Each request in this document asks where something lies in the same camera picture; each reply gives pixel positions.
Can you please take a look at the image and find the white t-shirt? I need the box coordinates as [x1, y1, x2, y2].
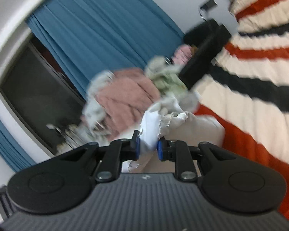
[122, 109, 188, 173]

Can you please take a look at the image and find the grey white clothes pile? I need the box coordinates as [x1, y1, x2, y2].
[81, 70, 114, 146]

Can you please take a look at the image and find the light green clothes pile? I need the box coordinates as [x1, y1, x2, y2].
[144, 56, 187, 96]

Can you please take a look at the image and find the pink fluffy blanket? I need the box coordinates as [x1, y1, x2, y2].
[97, 68, 160, 141]

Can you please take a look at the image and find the silver tripod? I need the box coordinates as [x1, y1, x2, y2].
[46, 124, 86, 149]

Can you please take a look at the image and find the striped red black cream blanket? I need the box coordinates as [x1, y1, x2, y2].
[196, 0, 289, 220]

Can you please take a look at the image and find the small pink garment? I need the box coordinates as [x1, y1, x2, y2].
[172, 44, 193, 65]

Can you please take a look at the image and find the dark window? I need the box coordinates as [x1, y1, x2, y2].
[0, 37, 85, 155]

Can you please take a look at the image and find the black armchair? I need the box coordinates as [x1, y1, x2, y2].
[178, 19, 231, 90]

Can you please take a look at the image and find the left blue curtain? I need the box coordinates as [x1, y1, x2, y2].
[0, 120, 36, 172]

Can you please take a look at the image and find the blue curtain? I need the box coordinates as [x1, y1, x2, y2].
[26, 0, 183, 95]
[0, 120, 36, 172]

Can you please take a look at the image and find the right blue curtain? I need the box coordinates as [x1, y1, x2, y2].
[26, 0, 183, 95]

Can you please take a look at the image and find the black wall socket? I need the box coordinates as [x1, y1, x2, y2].
[199, 0, 217, 12]

